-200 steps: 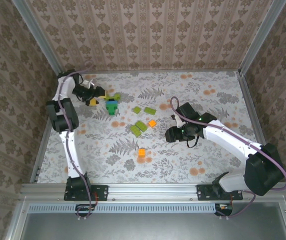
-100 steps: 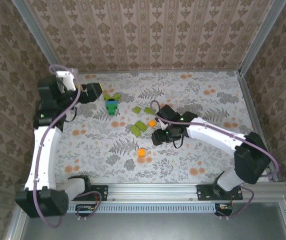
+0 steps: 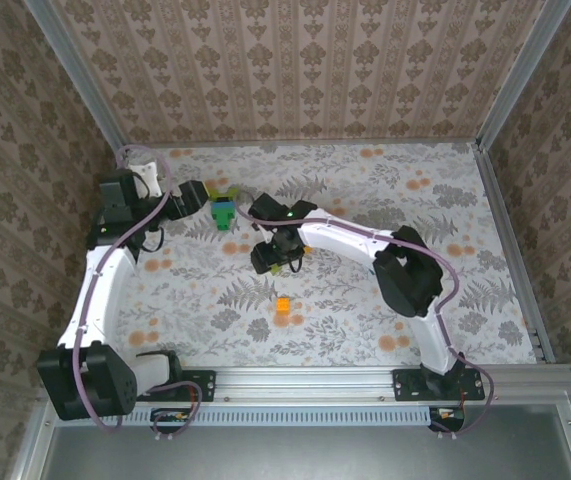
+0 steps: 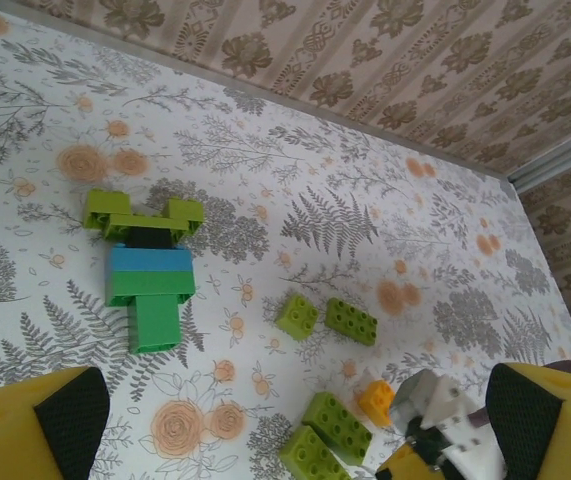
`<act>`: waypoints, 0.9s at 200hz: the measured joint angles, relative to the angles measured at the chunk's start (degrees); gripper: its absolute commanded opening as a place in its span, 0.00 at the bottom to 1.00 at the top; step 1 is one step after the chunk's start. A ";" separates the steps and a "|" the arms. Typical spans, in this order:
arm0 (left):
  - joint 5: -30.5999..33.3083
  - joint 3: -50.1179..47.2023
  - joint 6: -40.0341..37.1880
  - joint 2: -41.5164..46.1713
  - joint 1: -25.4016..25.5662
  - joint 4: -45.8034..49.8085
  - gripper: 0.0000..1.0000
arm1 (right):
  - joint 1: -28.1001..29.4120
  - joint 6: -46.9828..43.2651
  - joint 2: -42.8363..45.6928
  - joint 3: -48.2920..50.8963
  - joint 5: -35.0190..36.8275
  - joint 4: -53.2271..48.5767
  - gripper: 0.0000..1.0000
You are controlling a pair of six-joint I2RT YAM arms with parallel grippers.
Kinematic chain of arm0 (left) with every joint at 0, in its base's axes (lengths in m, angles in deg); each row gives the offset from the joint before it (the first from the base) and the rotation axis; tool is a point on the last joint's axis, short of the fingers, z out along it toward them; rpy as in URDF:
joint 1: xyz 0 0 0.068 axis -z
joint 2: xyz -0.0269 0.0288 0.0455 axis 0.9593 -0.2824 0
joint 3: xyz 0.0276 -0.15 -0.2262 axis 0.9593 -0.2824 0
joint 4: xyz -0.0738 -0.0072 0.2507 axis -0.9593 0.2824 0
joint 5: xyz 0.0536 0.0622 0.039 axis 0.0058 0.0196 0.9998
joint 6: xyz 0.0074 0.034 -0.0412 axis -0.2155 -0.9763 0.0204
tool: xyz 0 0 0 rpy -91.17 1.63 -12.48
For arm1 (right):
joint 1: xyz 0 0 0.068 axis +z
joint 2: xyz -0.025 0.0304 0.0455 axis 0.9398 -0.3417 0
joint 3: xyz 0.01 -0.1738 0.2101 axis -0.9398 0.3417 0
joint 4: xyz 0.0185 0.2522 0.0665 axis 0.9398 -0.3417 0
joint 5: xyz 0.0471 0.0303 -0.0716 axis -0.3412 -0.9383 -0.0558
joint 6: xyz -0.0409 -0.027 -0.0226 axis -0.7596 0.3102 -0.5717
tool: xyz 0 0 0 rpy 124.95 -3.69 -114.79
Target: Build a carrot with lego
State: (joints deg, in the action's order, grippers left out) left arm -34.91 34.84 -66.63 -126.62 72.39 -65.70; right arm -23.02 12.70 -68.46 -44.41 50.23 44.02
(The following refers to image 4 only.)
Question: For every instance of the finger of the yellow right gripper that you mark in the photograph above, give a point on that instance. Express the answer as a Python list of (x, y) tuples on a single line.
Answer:
[(402, 465)]

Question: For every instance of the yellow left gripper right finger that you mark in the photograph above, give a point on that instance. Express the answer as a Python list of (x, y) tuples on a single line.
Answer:
[(555, 425)]

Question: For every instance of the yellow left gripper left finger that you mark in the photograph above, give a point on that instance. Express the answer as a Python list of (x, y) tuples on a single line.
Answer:
[(25, 430)]

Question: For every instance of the green 2x2 lego brick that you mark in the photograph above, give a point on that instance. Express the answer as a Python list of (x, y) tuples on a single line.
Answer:
[(155, 325)]

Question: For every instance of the green 2x4 lego brick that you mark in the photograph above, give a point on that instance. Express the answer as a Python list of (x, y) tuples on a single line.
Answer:
[(150, 285)]

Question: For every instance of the light blue 2x4 lego brick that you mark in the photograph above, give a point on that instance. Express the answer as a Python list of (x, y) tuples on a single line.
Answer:
[(150, 259)]

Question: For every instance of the black 2x2 lego brick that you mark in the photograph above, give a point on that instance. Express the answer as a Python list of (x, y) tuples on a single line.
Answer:
[(151, 237)]

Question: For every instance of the lime 2x2 lego brick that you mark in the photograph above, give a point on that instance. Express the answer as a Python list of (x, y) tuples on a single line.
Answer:
[(296, 317), (107, 205), (185, 212)]

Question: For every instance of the orange 2x2 lego brick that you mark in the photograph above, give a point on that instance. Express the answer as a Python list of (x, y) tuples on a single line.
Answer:
[(376, 400)]

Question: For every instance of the lime brick pair centre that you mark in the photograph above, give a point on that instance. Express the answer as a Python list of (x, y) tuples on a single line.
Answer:
[(312, 457)]

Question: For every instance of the floral table cover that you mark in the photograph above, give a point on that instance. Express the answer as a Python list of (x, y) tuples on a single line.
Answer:
[(265, 200)]

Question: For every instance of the thin aluminium edge strip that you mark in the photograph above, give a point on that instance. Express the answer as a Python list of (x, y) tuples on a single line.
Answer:
[(415, 146)]

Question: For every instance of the aluminium frame post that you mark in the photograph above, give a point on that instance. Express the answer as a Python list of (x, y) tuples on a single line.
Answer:
[(555, 162)]

